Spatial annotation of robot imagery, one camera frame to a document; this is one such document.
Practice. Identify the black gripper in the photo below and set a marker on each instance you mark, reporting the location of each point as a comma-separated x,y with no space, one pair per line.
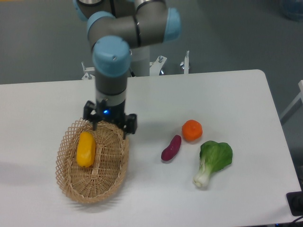
112,114

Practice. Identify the yellow mango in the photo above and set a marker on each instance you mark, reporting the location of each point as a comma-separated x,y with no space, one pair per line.
86,149

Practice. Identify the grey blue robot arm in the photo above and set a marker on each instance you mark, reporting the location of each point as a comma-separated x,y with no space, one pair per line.
114,29

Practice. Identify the woven wicker basket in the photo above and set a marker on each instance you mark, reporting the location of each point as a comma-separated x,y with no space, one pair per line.
104,177

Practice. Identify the purple sweet potato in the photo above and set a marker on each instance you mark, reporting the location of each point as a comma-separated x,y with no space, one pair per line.
172,149

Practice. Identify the orange tangerine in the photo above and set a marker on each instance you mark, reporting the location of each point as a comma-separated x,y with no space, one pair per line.
192,130

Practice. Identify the green bok choy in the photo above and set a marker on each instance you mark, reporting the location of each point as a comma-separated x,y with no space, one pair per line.
214,156

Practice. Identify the black box at table edge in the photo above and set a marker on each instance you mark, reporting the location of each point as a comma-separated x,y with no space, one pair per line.
295,202

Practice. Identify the white frame at right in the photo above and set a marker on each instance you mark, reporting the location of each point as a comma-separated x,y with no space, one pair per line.
294,105

